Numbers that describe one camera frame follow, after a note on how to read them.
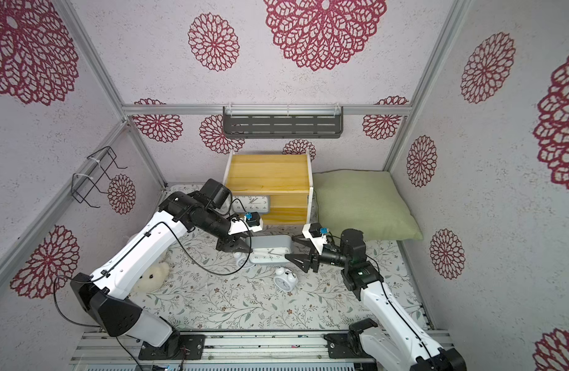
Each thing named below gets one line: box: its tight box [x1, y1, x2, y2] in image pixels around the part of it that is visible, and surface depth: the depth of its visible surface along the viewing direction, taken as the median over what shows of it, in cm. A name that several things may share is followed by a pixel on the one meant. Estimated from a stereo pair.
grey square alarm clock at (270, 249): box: [249, 234, 294, 264], surface depth 71 cm
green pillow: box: [313, 169, 424, 241], surface depth 96 cm
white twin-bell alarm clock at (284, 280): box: [272, 266, 299, 293], surface depth 83 cm
